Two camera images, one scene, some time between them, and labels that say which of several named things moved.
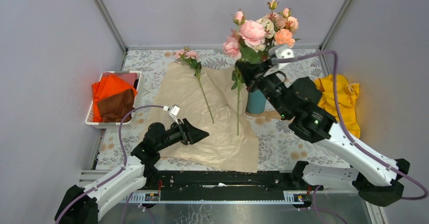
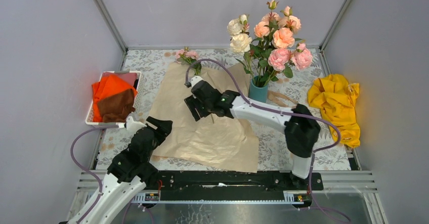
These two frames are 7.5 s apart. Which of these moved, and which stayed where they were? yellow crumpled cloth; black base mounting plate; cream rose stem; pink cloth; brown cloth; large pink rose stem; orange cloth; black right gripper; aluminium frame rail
Moved: cream rose stem; large pink rose stem; black right gripper
Stayed: yellow crumpled cloth; brown cloth; black base mounting plate; pink cloth; orange cloth; aluminium frame rail
